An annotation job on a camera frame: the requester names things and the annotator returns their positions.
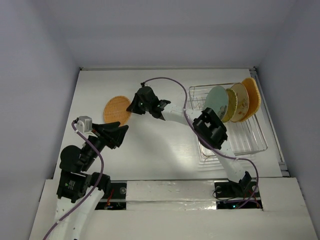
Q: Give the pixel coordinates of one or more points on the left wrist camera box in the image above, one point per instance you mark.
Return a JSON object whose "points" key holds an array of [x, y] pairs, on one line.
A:
{"points": [[84, 124]]}

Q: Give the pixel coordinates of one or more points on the teal floral plate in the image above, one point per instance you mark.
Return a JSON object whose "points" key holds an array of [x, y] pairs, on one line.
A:
{"points": [[217, 99]]}

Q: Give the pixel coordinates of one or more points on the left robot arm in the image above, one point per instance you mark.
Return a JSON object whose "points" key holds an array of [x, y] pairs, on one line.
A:
{"points": [[79, 193]]}

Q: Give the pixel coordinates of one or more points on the orange wicker plate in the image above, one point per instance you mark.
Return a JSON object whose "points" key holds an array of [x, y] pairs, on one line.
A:
{"points": [[116, 110], [253, 96]]}

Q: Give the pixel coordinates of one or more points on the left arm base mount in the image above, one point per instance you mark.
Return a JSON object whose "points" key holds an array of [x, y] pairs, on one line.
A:
{"points": [[116, 198]]}

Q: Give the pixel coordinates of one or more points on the yellow-green woven plate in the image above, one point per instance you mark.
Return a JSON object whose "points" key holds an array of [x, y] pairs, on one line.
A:
{"points": [[232, 105]]}

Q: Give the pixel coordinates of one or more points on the cream floral plate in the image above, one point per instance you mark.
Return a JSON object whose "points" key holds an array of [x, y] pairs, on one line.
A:
{"points": [[242, 102]]}

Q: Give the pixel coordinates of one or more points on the white foam strip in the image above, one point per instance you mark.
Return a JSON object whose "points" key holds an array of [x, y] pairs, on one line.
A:
{"points": [[180, 195]]}

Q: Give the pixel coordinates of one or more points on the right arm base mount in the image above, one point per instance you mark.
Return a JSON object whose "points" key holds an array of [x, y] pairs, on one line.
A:
{"points": [[228, 199]]}

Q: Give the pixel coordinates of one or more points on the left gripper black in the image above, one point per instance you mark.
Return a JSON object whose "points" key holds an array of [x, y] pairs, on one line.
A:
{"points": [[110, 133]]}

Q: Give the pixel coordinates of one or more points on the metal wire dish rack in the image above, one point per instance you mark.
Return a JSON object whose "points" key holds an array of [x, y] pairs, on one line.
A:
{"points": [[246, 138]]}

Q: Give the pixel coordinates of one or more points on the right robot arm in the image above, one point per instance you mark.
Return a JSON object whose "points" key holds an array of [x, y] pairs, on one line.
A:
{"points": [[209, 129]]}

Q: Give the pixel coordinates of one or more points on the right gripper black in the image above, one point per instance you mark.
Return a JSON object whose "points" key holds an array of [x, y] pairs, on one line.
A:
{"points": [[139, 102]]}

